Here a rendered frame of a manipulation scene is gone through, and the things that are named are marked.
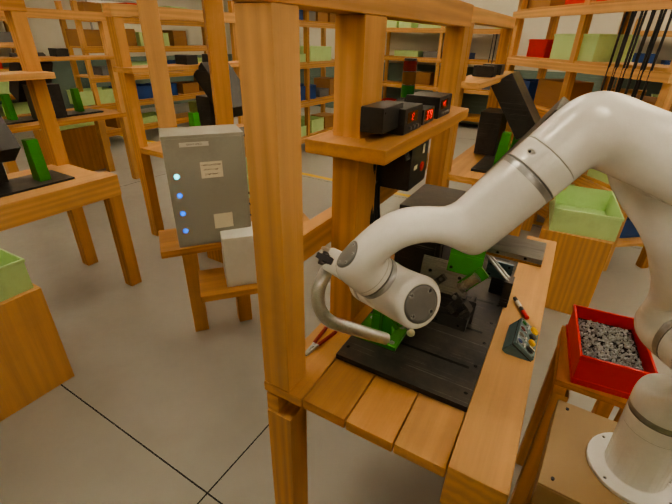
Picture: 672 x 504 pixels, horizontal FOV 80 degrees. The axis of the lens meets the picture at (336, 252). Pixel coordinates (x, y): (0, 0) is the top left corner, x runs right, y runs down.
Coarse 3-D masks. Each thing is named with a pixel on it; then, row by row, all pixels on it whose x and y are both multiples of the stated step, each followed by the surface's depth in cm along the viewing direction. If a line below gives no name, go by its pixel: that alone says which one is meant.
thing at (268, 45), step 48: (240, 48) 79; (288, 48) 79; (336, 48) 109; (384, 48) 115; (288, 96) 83; (336, 96) 114; (288, 144) 87; (432, 144) 208; (288, 192) 91; (336, 192) 127; (288, 240) 96; (336, 240) 135; (288, 288) 102; (336, 288) 144; (288, 336) 108; (288, 384) 116
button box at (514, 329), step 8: (520, 320) 138; (512, 328) 138; (520, 328) 134; (528, 328) 137; (512, 336) 133; (520, 336) 131; (528, 336) 134; (536, 336) 136; (504, 344) 133; (512, 344) 129; (520, 344) 128; (528, 344) 131; (536, 344) 133; (512, 352) 130; (520, 352) 129; (528, 352) 128; (528, 360) 128
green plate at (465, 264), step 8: (456, 256) 142; (464, 256) 140; (472, 256) 139; (480, 256) 138; (448, 264) 143; (456, 264) 142; (464, 264) 141; (472, 264) 139; (480, 264) 138; (456, 272) 143; (464, 272) 141
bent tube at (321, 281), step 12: (324, 276) 87; (312, 288) 88; (324, 288) 88; (312, 300) 88; (324, 300) 89; (324, 312) 89; (324, 324) 90; (336, 324) 90; (348, 324) 92; (360, 324) 95; (360, 336) 94; (372, 336) 95; (384, 336) 97
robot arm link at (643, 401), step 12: (660, 348) 77; (636, 384) 85; (648, 384) 82; (660, 384) 81; (636, 396) 84; (648, 396) 80; (660, 396) 78; (636, 408) 83; (648, 408) 81; (660, 408) 78; (648, 420) 81; (660, 420) 79; (660, 432) 80
